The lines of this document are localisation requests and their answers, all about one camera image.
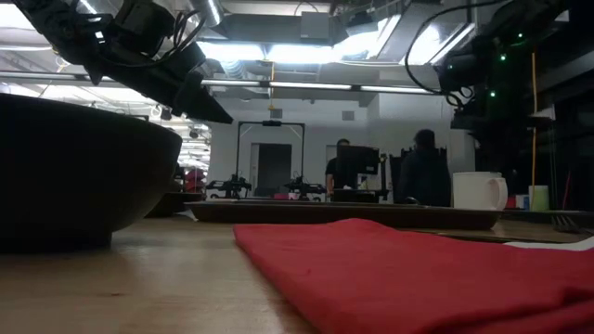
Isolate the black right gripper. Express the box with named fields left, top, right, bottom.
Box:
left=436, top=41, right=494, bottom=94

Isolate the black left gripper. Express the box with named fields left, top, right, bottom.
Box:
left=99, top=44, right=234, bottom=125

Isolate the white ceramic mug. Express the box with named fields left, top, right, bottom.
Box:
left=451, top=171, right=510, bottom=212

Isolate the black round bowl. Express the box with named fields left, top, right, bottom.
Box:
left=0, top=92, right=184, bottom=254

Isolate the silver metal knife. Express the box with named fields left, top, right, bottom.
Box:
left=401, top=226, right=593, bottom=245

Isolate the silver metal fork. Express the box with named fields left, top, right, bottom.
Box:
left=549, top=212, right=586, bottom=235

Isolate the red cloth napkin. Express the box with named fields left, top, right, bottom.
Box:
left=232, top=217, right=594, bottom=334

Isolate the brown plastic tray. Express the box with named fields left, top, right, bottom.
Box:
left=184, top=198, right=506, bottom=232

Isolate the red background object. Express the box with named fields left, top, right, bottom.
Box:
left=184, top=167, right=206, bottom=194

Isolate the person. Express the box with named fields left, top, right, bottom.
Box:
left=324, top=137, right=355, bottom=197
left=397, top=128, right=451, bottom=208

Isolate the long white light tube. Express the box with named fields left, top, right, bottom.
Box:
left=0, top=71, right=437, bottom=96

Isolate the black computer monitor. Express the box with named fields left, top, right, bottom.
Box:
left=336, top=145, right=381, bottom=176

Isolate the grey junction box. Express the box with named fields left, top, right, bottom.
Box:
left=299, top=11, right=332, bottom=41

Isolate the pale green container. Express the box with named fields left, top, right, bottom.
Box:
left=528, top=185, right=550, bottom=212

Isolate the dark background desk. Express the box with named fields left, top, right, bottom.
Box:
left=331, top=187, right=390, bottom=204

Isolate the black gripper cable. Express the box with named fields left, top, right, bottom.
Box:
left=155, top=7, right=206, bottom=62
left=404, top=0, right=510, bottom=109

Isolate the black gantry frame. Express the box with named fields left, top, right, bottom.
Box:
left=235, top=120, right=306, bottom=196

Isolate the shiny round air duct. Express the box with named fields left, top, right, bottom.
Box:
left=188, top=0, right=225, bottom=28

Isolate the grey rectangular air duct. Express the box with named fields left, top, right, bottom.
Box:
left=217, top=11, right=350, bottom=47

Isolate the black metal table frame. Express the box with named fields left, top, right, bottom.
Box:
left=500, top=208, right=594, bottom=222

